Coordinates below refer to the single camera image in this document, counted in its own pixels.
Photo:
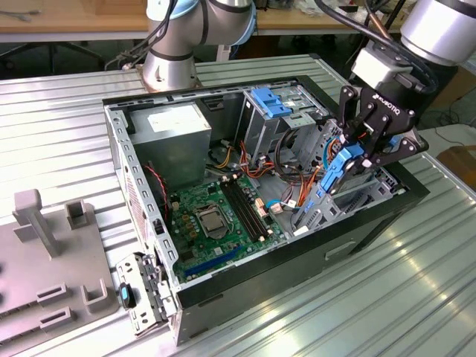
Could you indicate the white board power socket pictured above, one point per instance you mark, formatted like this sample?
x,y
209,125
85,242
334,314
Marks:
x,y
261,210

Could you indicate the silver optical drive cage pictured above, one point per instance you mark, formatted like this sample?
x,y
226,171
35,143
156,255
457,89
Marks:
x,y
260,130

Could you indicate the black open PC case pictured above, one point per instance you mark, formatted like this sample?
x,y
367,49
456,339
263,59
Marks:
x,y
334,238

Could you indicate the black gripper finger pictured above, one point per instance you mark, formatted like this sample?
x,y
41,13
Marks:
x,y
405,148
345,111

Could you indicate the black RAM slot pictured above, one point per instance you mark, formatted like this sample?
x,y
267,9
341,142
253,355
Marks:
x,y
249,208
240,212
254,206
244,210

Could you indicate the silver CPU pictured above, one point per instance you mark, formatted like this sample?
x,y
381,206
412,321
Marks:
x,y
211,224

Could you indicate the silver expansion card bracket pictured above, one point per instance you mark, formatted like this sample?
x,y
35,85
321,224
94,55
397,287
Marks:
x,y
128,267

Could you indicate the black case fan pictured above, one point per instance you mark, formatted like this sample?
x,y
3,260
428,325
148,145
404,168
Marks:
x,y
156,186

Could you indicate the CPU socket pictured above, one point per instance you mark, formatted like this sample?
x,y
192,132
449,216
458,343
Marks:
x,y
197,227

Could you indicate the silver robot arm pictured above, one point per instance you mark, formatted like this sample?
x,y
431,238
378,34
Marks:
x,y
227,18

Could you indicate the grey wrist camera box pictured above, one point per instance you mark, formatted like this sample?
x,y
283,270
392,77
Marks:
x,y
379,67

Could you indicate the grey parts rack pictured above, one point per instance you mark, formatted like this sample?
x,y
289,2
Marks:
x,y
56,267

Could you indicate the blue expansion slot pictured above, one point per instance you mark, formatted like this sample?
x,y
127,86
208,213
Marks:
x,y
212,262

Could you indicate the silver disk bay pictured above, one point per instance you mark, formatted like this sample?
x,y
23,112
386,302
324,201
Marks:
x,y
372,208

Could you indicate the grey power supply unit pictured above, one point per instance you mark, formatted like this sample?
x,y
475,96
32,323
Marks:
x,y
175,148

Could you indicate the green motherboard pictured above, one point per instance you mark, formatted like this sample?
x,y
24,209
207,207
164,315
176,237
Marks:
x,y
208,256

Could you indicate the brown cardboard box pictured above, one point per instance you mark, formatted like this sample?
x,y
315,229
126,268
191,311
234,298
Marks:
x,y
459,163

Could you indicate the hard disk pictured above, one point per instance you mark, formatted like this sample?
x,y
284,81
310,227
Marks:
x,y
346,160

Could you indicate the wooden desk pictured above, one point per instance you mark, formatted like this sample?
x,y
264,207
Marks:
x,y
74,22

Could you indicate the blue drive cage latch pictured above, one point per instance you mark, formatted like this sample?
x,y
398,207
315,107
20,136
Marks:
x,y
264,97
277,111

